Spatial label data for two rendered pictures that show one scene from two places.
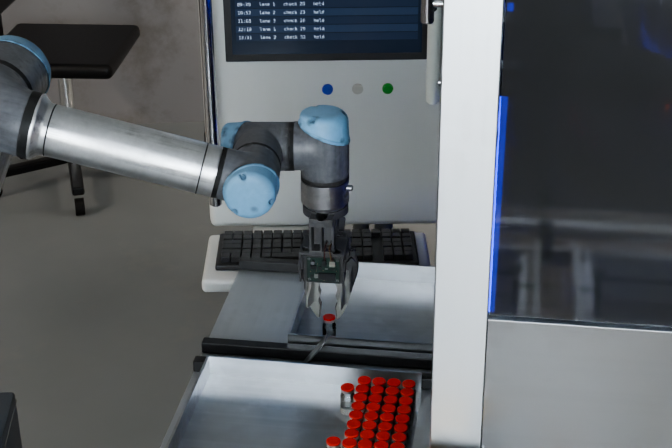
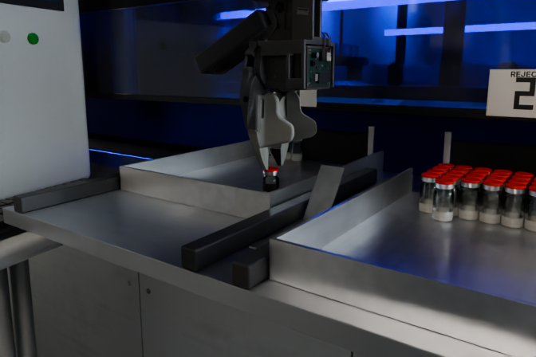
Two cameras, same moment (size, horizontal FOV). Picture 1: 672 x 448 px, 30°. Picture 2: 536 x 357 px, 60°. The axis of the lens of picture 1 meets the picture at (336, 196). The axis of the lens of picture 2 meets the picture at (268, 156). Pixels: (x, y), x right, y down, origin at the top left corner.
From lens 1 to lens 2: 1.87 m
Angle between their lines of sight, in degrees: 62
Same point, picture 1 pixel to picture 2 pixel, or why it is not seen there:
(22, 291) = not seen: outside the picture
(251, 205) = not seen: outside the picture
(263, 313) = (154, 220)
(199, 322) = not seen: outside the picture
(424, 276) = (215, 158)
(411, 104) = (54, 57)
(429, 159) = (74, 115)
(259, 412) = (424, 262)
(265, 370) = (329, 228)
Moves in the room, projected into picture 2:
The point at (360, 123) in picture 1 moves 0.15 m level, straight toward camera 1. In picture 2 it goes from (9, 78) to (65, 78)
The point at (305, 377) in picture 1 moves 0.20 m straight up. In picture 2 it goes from (356, 218) to (363, 28)
